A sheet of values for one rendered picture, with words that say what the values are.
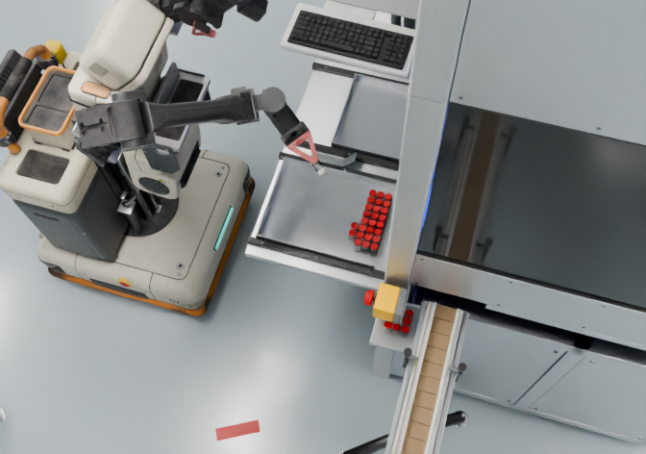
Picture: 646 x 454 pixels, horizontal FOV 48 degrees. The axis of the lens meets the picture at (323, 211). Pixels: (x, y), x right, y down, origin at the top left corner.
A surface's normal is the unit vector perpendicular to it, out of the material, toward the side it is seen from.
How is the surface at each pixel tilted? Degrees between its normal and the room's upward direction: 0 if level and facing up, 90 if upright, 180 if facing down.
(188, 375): 0
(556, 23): 90
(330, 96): 0
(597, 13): 90
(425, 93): 90
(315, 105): 0
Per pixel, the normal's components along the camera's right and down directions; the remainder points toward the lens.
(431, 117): -0.28, 0.86
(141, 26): 0.62, -0.16
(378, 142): -0.03, -0.44
